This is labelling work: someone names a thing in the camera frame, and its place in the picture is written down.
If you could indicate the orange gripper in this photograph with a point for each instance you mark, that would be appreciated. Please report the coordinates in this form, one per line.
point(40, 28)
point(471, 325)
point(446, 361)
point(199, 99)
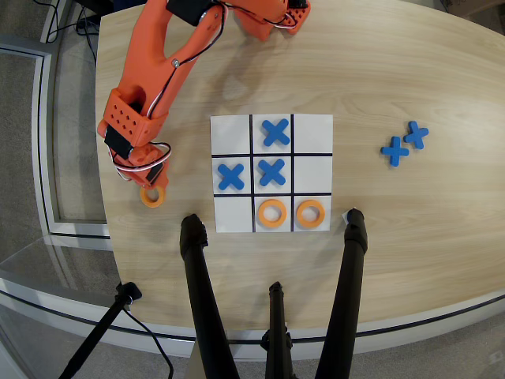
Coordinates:
point(156, 174)

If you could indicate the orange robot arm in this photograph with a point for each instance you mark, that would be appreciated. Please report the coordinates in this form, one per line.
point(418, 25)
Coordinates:
point(150, 59)

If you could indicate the brown cardboard box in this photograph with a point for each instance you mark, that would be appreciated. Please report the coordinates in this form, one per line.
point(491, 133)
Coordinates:
point(469, 6)

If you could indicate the blue foam cross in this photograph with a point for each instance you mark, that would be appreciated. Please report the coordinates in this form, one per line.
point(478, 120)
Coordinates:
point(231, 176)
point(394, 151)
point(271, 172)
point(415, 134)
point(276, 132)

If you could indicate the thick black tripod leg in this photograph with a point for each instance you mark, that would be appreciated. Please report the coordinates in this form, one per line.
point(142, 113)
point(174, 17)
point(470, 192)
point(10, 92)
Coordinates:
point(201, 292)
point(345, 292)

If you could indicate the slim black stand pole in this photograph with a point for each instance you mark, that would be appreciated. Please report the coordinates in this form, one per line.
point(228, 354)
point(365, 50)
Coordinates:
point(98, 331)

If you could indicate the white tic-tac-toe grid sheet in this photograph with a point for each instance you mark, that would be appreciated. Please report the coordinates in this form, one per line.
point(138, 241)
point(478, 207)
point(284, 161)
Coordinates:
point(311, 134)

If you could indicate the thin black tripod leg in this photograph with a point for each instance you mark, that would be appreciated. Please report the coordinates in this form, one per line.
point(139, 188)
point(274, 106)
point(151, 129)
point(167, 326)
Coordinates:
point(277, 323)

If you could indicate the grey metal glass frame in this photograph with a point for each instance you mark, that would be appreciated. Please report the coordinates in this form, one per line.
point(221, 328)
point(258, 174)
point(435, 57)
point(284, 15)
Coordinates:
point(43, 138)

